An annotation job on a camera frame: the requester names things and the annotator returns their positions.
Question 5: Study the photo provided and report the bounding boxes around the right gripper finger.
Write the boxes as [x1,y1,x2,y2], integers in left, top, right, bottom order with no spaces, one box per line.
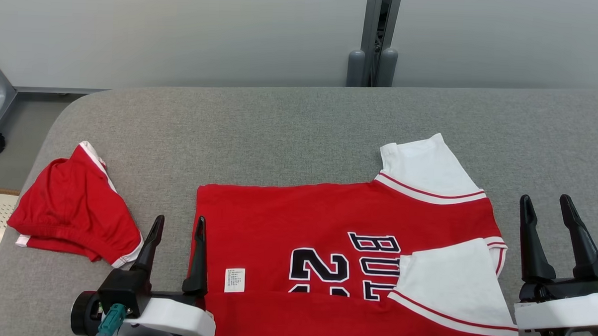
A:
[556,194,598,281]
[516,194,560,284]

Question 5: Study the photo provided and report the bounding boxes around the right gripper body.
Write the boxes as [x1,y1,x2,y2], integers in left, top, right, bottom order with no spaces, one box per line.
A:
[513,275,598,333]

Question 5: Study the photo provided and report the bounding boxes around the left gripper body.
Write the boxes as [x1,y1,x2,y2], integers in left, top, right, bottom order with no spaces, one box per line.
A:
[122,289,217,336]

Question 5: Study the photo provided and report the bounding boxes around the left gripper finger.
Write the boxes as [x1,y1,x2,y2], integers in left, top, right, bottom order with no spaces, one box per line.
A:
[182,215,211,296]
[129,213,165,278]

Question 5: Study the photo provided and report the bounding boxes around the red shorts white trim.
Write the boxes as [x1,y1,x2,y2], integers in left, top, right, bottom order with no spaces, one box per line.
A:
[5,138,147,270]

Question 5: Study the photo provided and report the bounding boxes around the red basketball jersey white sleeves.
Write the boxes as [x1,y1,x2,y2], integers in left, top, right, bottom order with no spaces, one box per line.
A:
[186,125,529,336]

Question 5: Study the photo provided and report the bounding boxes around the grey metal stand leg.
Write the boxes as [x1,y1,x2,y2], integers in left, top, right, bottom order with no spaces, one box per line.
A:
[0,50,19,149]

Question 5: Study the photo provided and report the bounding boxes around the teal left camera connector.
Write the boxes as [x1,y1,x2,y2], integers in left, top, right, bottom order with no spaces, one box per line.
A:
[94,303,127,336]

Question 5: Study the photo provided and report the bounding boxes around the grey cylindrical post foot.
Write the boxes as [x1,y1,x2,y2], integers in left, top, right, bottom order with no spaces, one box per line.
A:
[346,49,366,88]
[376,47,399,87]

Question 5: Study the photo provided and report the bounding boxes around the grey metal partition post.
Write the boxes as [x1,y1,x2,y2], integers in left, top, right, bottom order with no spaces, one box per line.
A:
[359,0,402,87]

